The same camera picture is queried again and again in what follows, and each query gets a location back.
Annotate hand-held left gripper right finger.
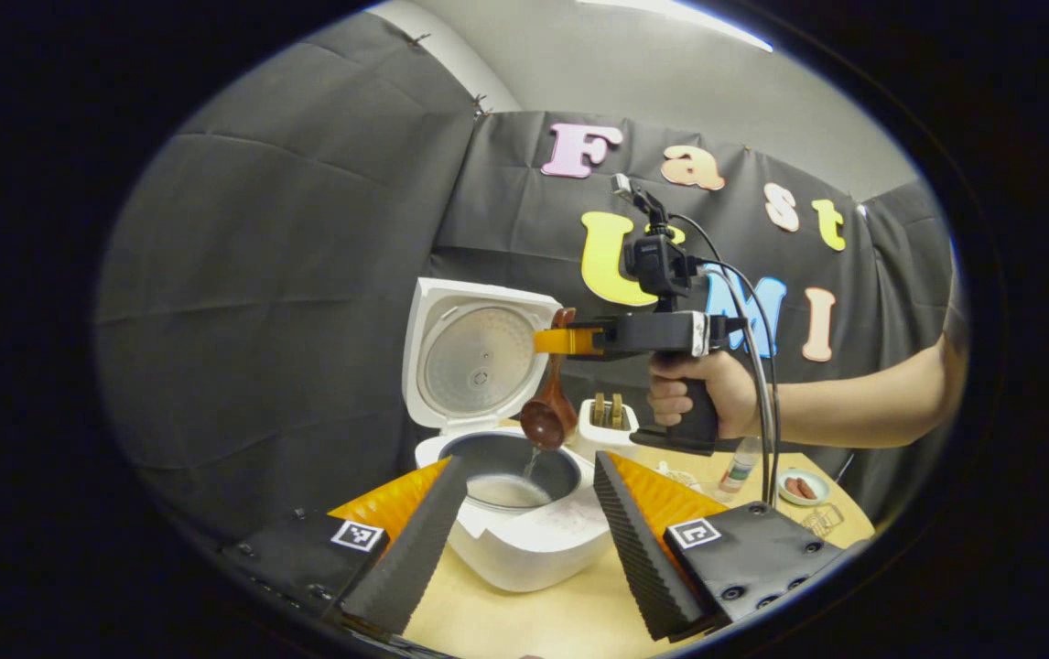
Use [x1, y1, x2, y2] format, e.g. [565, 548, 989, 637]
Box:
[593, 451, 846, 642]

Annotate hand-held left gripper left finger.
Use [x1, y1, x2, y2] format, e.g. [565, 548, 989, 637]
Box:
[218, 456, 469, 637]

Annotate dark wooden spoon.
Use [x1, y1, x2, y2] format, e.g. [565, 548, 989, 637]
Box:
[520, 308, 579, 450]

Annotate white rice cooker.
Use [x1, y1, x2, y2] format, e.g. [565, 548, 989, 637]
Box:
[401, 277, 615, 593]

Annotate white toaster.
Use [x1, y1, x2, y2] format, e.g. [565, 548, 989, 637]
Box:
[577, 394, 641, 463]

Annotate clear plastic water bottle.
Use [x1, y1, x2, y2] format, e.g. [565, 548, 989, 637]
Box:
[717, 437, 763, 495]

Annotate pale green plate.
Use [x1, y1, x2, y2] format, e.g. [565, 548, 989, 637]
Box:
[776, 469, 830, 507]

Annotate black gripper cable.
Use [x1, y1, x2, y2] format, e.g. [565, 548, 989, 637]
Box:
[671, 213, 782, 506]

